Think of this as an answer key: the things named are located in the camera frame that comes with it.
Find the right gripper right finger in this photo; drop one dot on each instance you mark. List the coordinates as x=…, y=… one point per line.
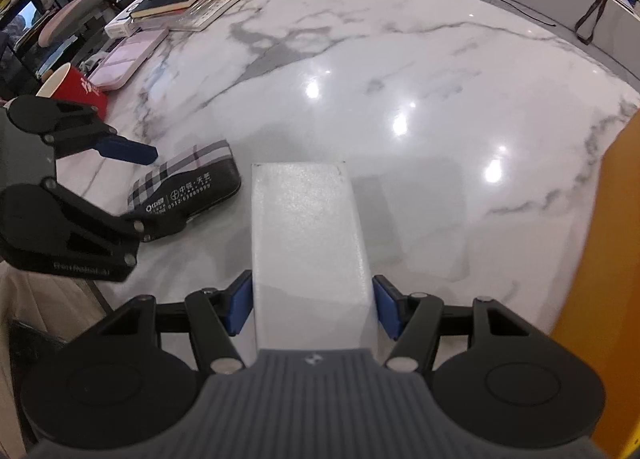
x=411, y=322

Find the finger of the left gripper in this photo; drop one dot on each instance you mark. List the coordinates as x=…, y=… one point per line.
x=152, y=227
x=122, y=149

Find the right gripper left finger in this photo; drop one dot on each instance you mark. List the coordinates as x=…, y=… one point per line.
x=215, y=316

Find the plaid black case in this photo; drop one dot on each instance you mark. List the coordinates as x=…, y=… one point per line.
x=191, y=183

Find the white rectangular box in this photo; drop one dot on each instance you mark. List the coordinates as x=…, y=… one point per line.
x=312, y=285

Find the red cup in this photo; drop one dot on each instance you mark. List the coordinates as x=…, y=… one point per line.
x=69, y=84

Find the pink flat case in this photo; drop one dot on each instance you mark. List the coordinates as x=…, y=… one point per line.
x=121, y=63

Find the small white box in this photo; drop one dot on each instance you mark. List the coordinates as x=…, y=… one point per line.
x=122, y=25

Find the pink office chair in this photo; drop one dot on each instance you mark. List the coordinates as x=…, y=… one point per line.
x=68, y=21

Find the white book stack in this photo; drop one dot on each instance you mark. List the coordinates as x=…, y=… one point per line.
x=194, y=19

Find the orange cardboard box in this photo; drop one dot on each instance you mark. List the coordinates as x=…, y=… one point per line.
x=600, y=319

